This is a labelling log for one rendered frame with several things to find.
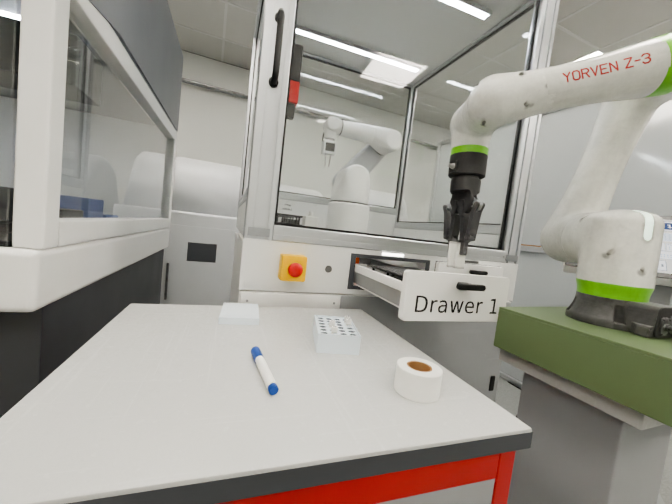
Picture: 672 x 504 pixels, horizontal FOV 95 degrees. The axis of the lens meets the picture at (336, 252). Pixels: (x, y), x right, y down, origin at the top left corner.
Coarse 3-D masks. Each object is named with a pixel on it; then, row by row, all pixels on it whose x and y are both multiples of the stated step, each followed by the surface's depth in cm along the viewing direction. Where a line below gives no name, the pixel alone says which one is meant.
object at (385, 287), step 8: (360, 264) 100; (360, 272) 93; (368, 272) 88; (376, 272) 83; (384, 272) 104; (360, 280) 92; (368, 280) 87; (376, 280) 83; (384, 280) 78; (392, 280) 75; (400, 280) 73; (368, 288) 86; (376, 288) 82; (384, 288) 78; (392, 288) 74; (400, 288) 71; (384, 296) 77; (392, 296) 74; (400, 296) 70; (392, 304) 74
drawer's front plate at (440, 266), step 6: (438, 264) 105; (444, 264) 105; (468, 264) 109; (438, 270) 105; (444, 270) 105; (450, 270) 106; (456, 270) 107; (462, 270) 108; (468, 270) 109; (480, 270) 110; (486, 270) 111; (492, 270) 112; (498, 270) 113
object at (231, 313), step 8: (224, 304) 78; (232, 304) 79; (240, 304) 79; (248, 304) 80; (256, 304) 81; (224, 312) 71; (232, 312) 72; (240, 312) 73; (248, 312) 73; (256, 312) 74; (224, 320) 68; (232, 320) 69; (240, 320) 69; (248, 320) 69; (256, 320) 70
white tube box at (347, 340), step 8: (320, 320) 68; (328, 320) 68; (336, 320) 69; (320, 328) 62; (328, 328) 63; (344, 328) 64; (352, 328) 65; (320, 336) 58; (328, 336) 58; (336, 336) 59; (344, 336) 59; (352, 336) 59; (360, 336) 59; (320, 344) 58; (328, 344) 59; (336, 344) 59; (344, 344) 59; (352, 344) 59; (320, 352) 59; (328, 352) 59; (336, 352) 59; (344, 352) 59; (352, 352) 59
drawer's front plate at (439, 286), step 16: (416, 272) 66; (432, 272) 67; (416, 288) 66; (432, 288) 68; (448, 288) 69; (496, 288) 74; (400, 304) 67; (448, 304) 70; (464, 304) 71; (480, 304) 73; (496, 304) 74; (416, 320) 67; (432, 320) 69; (448, 320) 70; (464, 320) 72; (480, 320) 73; (496, 320) 75
